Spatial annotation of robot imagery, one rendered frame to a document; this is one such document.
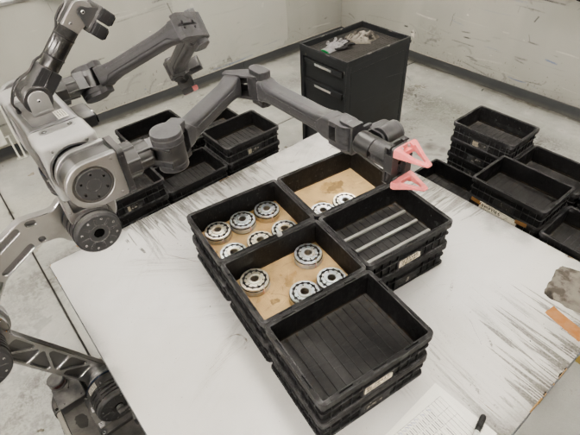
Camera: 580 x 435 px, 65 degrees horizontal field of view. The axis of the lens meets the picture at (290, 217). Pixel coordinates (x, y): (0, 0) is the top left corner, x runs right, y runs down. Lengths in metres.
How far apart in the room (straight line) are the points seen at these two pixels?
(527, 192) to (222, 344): 1.81
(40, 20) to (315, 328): 3.39
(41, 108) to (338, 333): 1.04
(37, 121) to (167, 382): 0.88
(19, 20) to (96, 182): 3.16
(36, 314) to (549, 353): 2.53
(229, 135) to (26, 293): 1.55
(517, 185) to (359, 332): 1.55
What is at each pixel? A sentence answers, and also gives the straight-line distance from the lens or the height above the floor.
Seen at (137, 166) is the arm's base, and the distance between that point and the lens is 1.13.
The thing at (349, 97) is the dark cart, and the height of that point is 0.66.
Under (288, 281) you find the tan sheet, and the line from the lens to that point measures 1.60.
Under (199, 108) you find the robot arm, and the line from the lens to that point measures 1.27.
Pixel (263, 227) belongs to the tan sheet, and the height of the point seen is 0.83.
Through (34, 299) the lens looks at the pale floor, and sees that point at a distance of 3.08.
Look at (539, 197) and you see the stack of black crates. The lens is 2.72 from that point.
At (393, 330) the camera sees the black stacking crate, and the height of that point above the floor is 0.83.
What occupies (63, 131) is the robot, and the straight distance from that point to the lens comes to 1.19.
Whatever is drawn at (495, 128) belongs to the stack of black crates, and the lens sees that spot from 3.23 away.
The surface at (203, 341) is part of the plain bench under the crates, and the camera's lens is 1.66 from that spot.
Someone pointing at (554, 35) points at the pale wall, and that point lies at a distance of 4.52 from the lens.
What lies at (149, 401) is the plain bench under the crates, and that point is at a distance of 1.59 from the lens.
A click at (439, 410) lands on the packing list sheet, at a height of 0.70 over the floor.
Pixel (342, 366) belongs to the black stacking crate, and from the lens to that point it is 1.42.
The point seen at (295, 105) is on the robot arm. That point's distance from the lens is 1.24.
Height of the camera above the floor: 2.06
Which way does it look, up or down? 42 degrees down
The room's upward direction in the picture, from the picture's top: 4 degrees counter-clockwise
